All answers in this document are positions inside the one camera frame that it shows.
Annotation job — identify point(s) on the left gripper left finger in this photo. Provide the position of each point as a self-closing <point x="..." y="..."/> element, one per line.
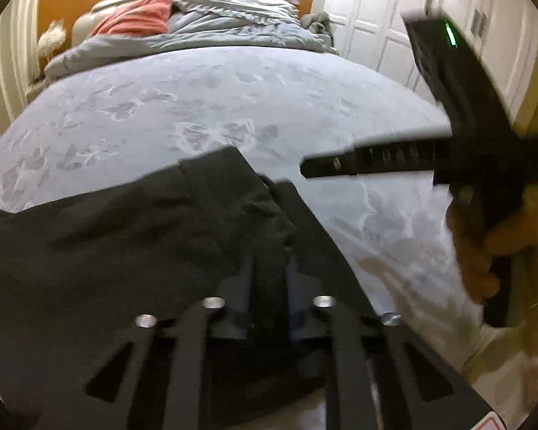
<point x="162" y="373"/>

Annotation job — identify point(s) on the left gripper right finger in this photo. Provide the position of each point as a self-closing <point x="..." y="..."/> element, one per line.
<point x="379" y="373"/>

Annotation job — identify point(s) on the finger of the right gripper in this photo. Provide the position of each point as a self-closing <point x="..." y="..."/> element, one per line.
<point x="417" y="155"/>

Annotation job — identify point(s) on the black pants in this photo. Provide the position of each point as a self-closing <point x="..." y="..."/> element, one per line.
<point x="76" y="270"/>

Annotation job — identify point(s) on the right hand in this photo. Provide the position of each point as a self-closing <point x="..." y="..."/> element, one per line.
<point x="475" y="254"/>

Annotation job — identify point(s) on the dark grey clothes pile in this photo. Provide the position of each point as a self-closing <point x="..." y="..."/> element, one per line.
<point x="317" y="23"/>

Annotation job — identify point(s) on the grey rumpled duvet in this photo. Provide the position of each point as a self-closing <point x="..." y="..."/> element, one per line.
<point x="198" y="24"/>

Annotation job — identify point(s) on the grey butterfly bedspread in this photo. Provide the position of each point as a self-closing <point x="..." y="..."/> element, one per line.
<point x="119" y="123"/>

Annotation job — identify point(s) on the red pink blanket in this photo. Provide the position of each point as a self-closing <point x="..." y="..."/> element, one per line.
<point x="141" y="18"/>

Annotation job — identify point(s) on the white striped curtain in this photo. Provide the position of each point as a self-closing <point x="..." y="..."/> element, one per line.
<point x="19" y="63"/>

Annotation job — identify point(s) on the white bedside lamp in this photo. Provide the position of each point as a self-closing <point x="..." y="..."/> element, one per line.
<point x="52" y="39"/>

